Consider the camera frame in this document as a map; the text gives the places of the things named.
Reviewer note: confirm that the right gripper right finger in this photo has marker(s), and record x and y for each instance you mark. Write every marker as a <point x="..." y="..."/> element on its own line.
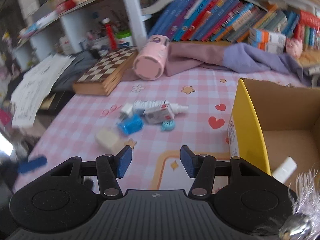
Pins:
<point x="202" y="169"/>

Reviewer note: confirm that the row of lower books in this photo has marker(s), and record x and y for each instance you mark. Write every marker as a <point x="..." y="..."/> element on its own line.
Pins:
<point x="215" y="20"/>

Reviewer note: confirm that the yellow cardboard box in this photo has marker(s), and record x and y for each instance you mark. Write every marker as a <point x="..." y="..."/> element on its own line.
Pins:
<point x="270" y="123"/>

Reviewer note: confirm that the light blue round charm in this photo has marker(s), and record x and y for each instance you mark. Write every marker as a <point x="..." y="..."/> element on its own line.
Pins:
<point x="168" y="126"/>

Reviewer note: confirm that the red thick book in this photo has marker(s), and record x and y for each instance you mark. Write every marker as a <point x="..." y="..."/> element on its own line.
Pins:
<point x="307" y="18"/>

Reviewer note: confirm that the small pink pig toy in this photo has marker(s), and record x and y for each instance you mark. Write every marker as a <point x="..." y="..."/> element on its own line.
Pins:
<point x="294" y="47"/>

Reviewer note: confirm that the pink purple cloth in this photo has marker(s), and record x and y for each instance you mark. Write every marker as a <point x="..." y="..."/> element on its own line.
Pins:
<point x="240" y="58"/>

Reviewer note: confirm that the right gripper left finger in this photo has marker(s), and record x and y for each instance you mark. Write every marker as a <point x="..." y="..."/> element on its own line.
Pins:
<point x="110" y="168"/>

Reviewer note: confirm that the green lid white jar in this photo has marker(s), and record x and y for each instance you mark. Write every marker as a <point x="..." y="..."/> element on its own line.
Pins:
<point x="124" y="39"/>

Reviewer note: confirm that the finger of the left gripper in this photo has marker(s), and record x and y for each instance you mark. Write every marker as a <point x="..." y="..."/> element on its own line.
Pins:
<point x="32" y="165"/>

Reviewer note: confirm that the red hanging tassel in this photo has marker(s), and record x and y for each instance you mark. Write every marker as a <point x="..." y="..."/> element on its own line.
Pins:
<point x="110" y="34"/>

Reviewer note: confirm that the pink checked tablecloth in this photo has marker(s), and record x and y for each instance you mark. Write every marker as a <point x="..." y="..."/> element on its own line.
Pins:
<point x="89" y="126"/>

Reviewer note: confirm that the grey cloth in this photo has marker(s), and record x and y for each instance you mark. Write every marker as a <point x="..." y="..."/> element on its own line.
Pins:
<point x="81" y="63"/>

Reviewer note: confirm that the blue crumpled packet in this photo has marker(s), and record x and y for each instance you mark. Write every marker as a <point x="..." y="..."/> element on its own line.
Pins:
<point x="131" y="125"/>

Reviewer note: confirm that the white red small carton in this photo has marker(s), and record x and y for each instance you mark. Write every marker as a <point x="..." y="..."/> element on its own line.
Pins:
<point x="159" y="114"/>

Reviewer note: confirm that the white bookshelf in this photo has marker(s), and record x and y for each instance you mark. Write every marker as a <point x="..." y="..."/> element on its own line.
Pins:
<point x="75" y="22"/>

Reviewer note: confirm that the stack of white papers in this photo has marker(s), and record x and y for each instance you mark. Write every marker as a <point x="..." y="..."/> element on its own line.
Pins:
<point x="34" y="87"/>

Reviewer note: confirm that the pink cylindrical cup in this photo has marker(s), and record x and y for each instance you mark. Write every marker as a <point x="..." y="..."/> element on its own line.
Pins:
<point x="150" y="63"/>

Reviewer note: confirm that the wooden chess box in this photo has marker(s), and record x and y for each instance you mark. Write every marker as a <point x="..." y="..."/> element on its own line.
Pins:
<point x="106" y="74"/>

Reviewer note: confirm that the orange white box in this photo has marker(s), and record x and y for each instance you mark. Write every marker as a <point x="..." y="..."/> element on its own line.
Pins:
<point x="263" y="36"/>

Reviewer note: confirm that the small white plug adapter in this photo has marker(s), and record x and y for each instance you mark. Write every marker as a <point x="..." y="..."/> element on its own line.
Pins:
<point x="126" y="111"/>

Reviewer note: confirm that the white printed tube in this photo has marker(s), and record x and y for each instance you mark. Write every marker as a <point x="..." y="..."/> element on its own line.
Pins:
<point x="140" y="106"/>

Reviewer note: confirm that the white cube charger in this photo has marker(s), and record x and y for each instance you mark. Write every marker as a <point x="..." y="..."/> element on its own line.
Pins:
<point x="110" y="141"/>

